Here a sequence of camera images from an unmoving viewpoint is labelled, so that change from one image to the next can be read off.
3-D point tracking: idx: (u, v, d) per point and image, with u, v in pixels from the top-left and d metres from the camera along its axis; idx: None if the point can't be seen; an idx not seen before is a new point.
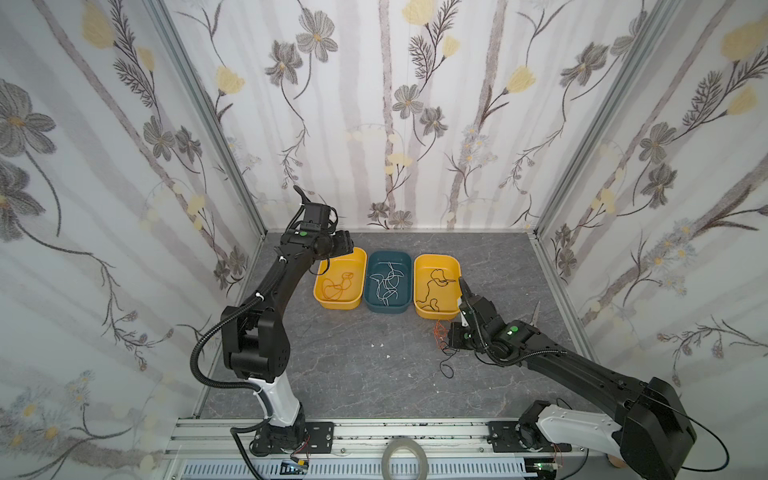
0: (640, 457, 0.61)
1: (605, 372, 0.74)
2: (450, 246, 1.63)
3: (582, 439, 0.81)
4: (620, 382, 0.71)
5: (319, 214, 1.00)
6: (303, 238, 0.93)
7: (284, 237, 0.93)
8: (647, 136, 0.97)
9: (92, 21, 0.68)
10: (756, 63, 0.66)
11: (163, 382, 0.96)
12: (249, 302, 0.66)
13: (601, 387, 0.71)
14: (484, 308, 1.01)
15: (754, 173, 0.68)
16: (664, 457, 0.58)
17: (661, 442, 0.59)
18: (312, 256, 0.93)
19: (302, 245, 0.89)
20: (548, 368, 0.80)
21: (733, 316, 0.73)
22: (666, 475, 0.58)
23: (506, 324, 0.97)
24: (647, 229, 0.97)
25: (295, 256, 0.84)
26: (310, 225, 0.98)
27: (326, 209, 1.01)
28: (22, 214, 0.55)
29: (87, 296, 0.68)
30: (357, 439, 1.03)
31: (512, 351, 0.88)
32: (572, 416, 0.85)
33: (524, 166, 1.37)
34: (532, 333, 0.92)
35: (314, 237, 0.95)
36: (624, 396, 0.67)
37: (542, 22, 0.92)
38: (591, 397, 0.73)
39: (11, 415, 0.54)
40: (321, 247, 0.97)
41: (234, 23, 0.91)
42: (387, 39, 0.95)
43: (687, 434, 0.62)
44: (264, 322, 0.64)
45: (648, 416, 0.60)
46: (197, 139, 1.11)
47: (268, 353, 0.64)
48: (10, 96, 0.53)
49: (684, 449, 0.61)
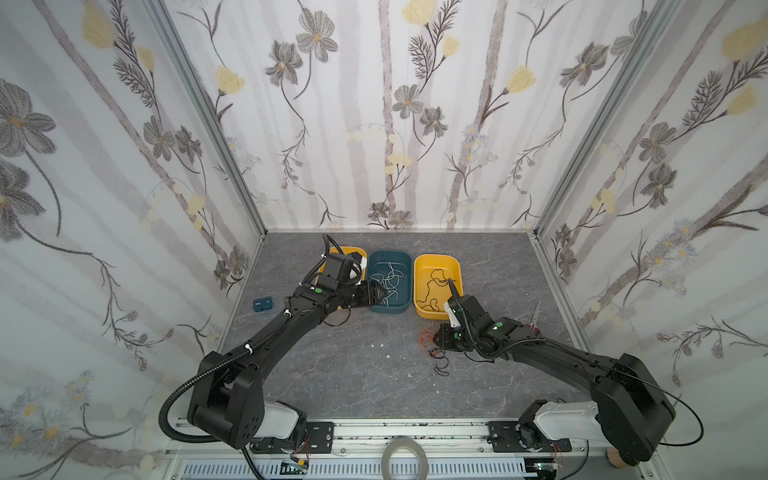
0: (618, 433, 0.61)
1: (579, 354, 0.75)
2: (450, 246, 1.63)
3: (575, 429, 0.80)
4: (593, 361, 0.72)
5: (337, 269, 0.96)
6: (317, 294, 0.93)
7: (299, 288, 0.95)
8: (647, 136, 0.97)
9: (93, 21, 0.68)
10: (756, 63, 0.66)
11: (163, 382, 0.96)
12: (236, 356, 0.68)
13: (575, 366, 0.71)
14: (471, 305, 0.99)
15: (754, 173, 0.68)
16: (638, 429, 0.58)
17: (631, 413, 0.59)
18: (321, 314, 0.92)
19: (312, 304, 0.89)
20: (530, 357, 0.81)
21: (733, 316, 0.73)
22: (641, 445, 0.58)
23: (493, 320, 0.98)
24: (647, 229, 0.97)
25: (299, 316, 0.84)
26: (327, 279, 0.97)
27: (347, 265, 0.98)
28: (22, 214, 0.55)
29: (87, 296, 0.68)
30: (357, 439, 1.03)
31: (497, 344, 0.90)
32: (563, 408, 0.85)
33: (524, 166, 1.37)
34: (516, 326, 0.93)
35: (326, 293, 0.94)
36: (595, 372, 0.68)
37: (542, 22, 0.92)
38: (568, 378, 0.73)
39: (11, 416, 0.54)
40: (335, 301, 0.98)
41: (234, 23, 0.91)
42: (387, 39, 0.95)
43: (659, 405, 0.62)
44: (238, 383, 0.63)
45: (617, 387, 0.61)
46: (197, 139, 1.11)
47: (234, 418, 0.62)
48: (10, 96, 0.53)
49: (658, 421, 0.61)
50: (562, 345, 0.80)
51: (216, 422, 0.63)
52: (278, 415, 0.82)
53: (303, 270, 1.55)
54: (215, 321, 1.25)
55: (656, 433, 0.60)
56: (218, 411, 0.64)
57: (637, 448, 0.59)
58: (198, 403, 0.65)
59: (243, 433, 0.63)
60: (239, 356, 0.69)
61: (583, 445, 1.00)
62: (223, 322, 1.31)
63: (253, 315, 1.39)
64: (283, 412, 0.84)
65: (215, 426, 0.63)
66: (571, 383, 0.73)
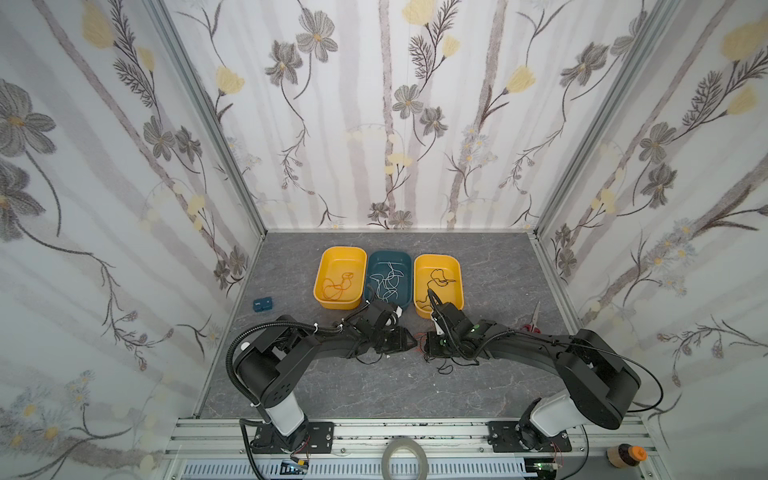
0: (589, 406, 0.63)
1: (543, 337, 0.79)
2: (450, 246, 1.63)
3: (564, 417, 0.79)
4: (555, 340, 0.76)
5: (378, 317, 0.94)
6: (356, 332, 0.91)
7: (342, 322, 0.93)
8: (647, 136, 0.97)
9: (93, 21, 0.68)
10: (756, 64, 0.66)
11: (163, 382, 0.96)
12: (305, 326, 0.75)
13: (540, 349, 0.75)
14: (451, 312, 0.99)
15: (754, 173, 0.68)
16: (601, 398, 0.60)
17: (593, 382, 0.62)
18: (350, 353, 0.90)
19: (353, 339, 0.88)
20: (506, 347, 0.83)
21: (733, 316, 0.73)
22: (609, 413, 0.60)
23: (472, 323, 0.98)
24: (647, 229, 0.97)
25: (345, 338, 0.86)
26: (365, 324, 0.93)
27: (386, 314, 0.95)
28: (22, 214, 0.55)
29: (87, 296, 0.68)
30: (357, 439, 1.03)
31: (476, 345, 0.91)
32: (550, 400, 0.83)
33: (524, 166, 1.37)
34: (490, 324, 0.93)
35: (361, 335, 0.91)
36: (557, 350, 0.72)
37: (542, 22, 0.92)
38: (539, 363, 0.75)
39: (11, 415, 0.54)
40: (368, 346, 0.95)
41: (234, 22, 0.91)
42: (387, 39, 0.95)
43: (621, 373, 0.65)
44: (300, 348, 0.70)
45: (575, 361, 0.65)
46: (196, 139, 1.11)
47: (283, 370, 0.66)
48: (11, 97, 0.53)
49: (624, 389, 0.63)
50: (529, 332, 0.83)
51: (258, 375, 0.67)
52: (292, 405, 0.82)
53: (303, 270, 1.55)
54: (215, 321, 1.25)
55: (623, 401, 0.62)
56: (265, 364, 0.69)
57: (607, 417, 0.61)
58: (256, 348, 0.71)
59: (272, 396, 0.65)
60: (307, 329, 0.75)
61: (583, 445, 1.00)
62: (223, 322, 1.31)
63: (253, 315, 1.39)
64: (294, 409, 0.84)
65: (255, 377, 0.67)
66: (542, 368, 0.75)
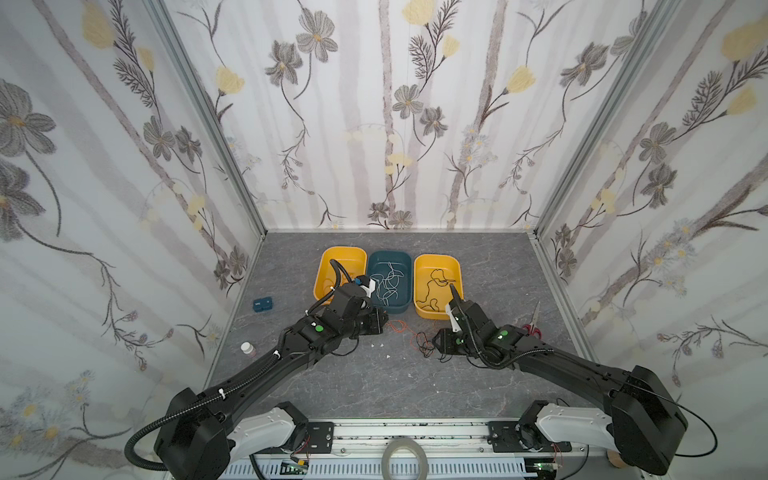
0: (635, 448, 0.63)
1: (591, 366, 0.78)
2: (450, 246, 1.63)
3: (582, 436, 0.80)
4: (605, 374, 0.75)
5: (345, 306, 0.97)
6: (314, 333, 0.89)
7: (299, 322, 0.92)
8: (647, 136, 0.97)
9: (93, 21, 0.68)
10: (756, 64, 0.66)
11: (163, 382, 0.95)
12: (208, 399, 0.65)
13: (587, 379, 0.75)
14: (475, 313, 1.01)
15: (754, 173, 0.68)
16: (654, 445, 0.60)
17: (647, 428, 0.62)
18: (314, 356, 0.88)
19: (306, 346, 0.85)
20: (538, 367, 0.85)
21: (733, 316, 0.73)
22: (659, 461, 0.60)
23: (497, 328, 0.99)
24: (647, 229, 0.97)
25: (289, 361, 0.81)
26: (332, 314, 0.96)
27: (356, 300, 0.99)
28: (22, 214, 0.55)
29: (88, 296, 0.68)
30: (357, 439, 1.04)
31: (504, 354, 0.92)
32: (569, 414, 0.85)
33: (524, 166, 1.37)
34: (521, 335, 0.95)
35: (330, 330, 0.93)
36: (610, 386, 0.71)
37: (542, 22, 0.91)
38: (582, 392, 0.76)
39: (11, 416, 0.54)
40: (337, 339, 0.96)
41: (234, 23, 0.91)
42: (387, 39, 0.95)
43: (672, 416, 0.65)
44: (207, 426, 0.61)
45: (632, 402, 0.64)
46: (197, 139, 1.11)
47: (188, 467, 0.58)
48: (10, 96, 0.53)
49: (672, 433, 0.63)
50: (572, 356, 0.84)
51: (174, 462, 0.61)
52: (260, 435, 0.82)
53: (303, 270, 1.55)
54: (215, 321, 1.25)
55: (670, 445, 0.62)
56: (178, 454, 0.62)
57: (653, 462, 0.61)
58: (163, 438, 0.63)
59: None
60: (210, 400, 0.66)
61: (583, 445, 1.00)
62: (223, 322, 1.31)
63: (253, 315, 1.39)
64: (268, 432, 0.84)
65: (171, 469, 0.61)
66: (586, 398, 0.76)
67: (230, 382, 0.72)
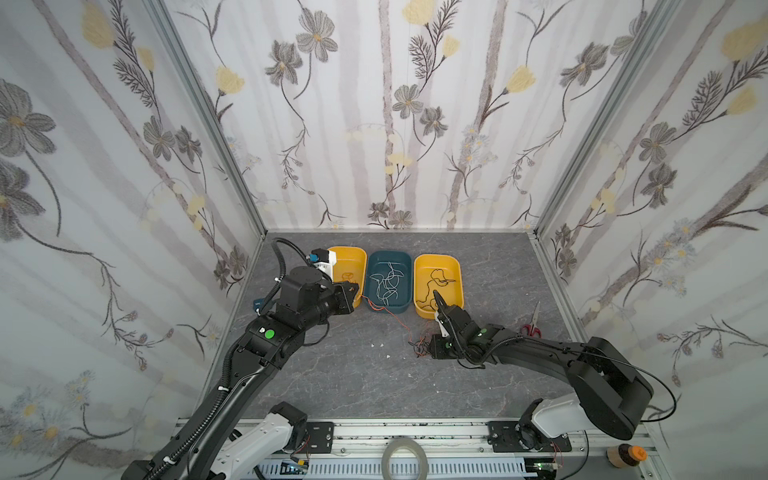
0: (599, 416, 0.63)
1: (554, 344, 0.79)
2: (450, 246, 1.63)
3: (569, 421, 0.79)
4: (566, 348, 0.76)
5: (294, 297, 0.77)
6: (266, 342, 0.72)
7: (245, 336, 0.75)
8: (647, 136, 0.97)
9: (92, 21, 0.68)
10: (756, 63, 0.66)
11: (163, 382, 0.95)
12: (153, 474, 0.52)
13: (550, 355, 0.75)
14: (458, 315, 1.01)
15: (754, 173, 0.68)
16: (615, 408, 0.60)
17: (603, 390, 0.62)
18: (276, 367, 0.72)
19: (259, 361, 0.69)
20: (513, 355, 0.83)
21: (733, 316, 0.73)
22: (622, 423, 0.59)
23: (479, 327, 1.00)
24: (647, 229, 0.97)
25: (242, 388, 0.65)
26: (285, 309, 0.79)
27: (307, 289, 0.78)
28: (22, 214, 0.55)
29: (88, 296, 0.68)
30: (357, 439, 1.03)
31: (483, 350, 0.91)
32: (554, 402, 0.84)
33: (524, 166, 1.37)
34: (498, 330, 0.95)
35: (284, 331, 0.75)
36: (569, 357, 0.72)
37: (542, 22, 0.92)
38: (547, 370, 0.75)
39: (11, 415, 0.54)
40: (300, 335, 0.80)
41: (234, 23, 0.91)
42: (387, 39, 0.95)
43: (634, 383, 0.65)
44: None
45: (587, 369, 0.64)
46: (196, 139, 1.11)
47: None
48: (10, 96, 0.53)
49: (636, 399, 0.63)
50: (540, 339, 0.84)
51: None
52: (253, 450, 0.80)
53: None
54: (215, 321, 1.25)
55: (635, 411, 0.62)
56: None
57: (618, 427, 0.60)
58: None
59: None
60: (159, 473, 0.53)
61: (583, 445, 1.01)
62: (223, 322, 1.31)
63: (253, 315, 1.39)
64: (264, 442, 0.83)
65: None
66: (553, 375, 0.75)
67: (179, 438, 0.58)
